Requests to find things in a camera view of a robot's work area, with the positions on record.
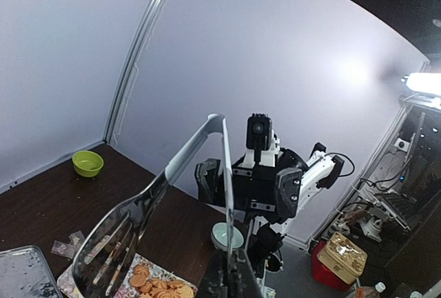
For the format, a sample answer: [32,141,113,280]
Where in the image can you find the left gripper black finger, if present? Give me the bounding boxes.
[198,248,263,298]

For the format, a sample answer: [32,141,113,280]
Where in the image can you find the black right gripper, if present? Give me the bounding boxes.
[194,149,309,222]

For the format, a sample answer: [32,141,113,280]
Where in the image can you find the silver serving tongs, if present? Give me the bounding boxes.
[70,113,237,298]

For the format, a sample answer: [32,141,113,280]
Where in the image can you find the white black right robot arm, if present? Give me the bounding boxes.
[232,141,351,286]

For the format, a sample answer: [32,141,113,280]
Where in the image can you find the pale green ceramic bowl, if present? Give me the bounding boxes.
[210,222,245,251]

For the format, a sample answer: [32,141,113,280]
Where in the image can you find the red and cream box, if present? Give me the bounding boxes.
[311,232,368,292]

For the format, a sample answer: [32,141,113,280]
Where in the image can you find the lime green bowl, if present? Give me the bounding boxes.
[72,150,104,178]

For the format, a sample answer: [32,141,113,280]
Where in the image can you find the floral rectangular tray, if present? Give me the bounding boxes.
[57,252,199,298]

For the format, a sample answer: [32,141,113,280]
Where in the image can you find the clear printed cookie wrappers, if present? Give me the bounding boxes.
[51,230,85,259]

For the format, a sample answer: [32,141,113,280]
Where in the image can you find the silver tin lid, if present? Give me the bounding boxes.
[0,245,63,298]

